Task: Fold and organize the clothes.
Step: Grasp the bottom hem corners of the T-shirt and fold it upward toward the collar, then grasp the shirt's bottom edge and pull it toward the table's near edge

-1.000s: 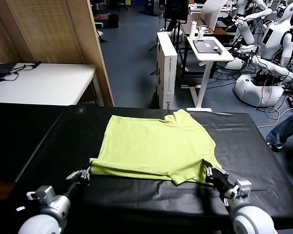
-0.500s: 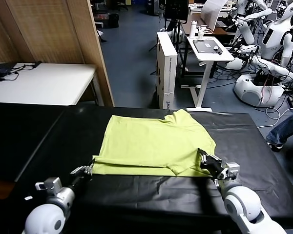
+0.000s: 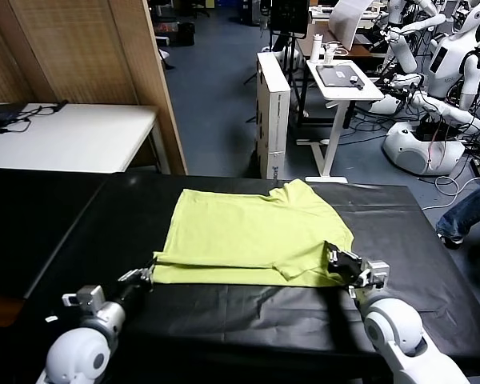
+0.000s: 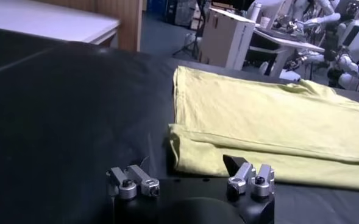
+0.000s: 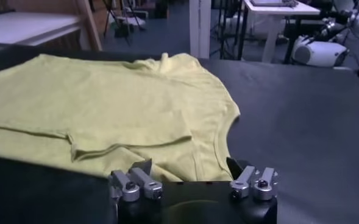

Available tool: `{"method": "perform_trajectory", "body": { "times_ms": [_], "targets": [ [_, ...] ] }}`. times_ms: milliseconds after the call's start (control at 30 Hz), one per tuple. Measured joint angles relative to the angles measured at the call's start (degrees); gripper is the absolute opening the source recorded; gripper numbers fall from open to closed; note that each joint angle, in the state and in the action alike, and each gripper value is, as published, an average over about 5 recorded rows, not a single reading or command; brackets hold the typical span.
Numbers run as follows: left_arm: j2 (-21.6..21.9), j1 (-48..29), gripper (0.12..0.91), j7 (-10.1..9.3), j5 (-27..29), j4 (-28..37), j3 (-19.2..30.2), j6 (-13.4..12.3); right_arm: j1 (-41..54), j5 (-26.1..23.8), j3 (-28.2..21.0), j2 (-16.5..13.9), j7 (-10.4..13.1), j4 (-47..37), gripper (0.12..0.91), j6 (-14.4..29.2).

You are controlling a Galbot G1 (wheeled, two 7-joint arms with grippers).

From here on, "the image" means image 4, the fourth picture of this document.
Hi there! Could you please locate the tall white cardboard box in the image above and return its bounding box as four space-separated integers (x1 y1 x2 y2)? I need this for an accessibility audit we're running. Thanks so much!
198 7 256 71

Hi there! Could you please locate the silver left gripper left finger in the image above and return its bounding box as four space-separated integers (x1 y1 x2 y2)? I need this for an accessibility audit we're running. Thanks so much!
105 156 161 201

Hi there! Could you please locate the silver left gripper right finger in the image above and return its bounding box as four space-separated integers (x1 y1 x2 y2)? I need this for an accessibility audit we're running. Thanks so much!
222 154 276 198

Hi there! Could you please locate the smooth black table sheet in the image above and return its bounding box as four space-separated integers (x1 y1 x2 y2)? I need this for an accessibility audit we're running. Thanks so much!
0 26 67 77

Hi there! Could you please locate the white standing desk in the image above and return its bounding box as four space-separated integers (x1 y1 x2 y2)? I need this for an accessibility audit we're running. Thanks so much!
247 27 325 79

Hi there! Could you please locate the white humanoid robot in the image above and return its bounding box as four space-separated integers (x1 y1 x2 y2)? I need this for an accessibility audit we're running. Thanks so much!
290 0 343 30

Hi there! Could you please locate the white rectangular table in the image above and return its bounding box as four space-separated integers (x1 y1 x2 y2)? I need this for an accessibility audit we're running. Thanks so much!
0 0 121 46

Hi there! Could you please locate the yellow-green t-shirt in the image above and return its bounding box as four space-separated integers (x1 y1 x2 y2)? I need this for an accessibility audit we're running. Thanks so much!
168 65 359 192

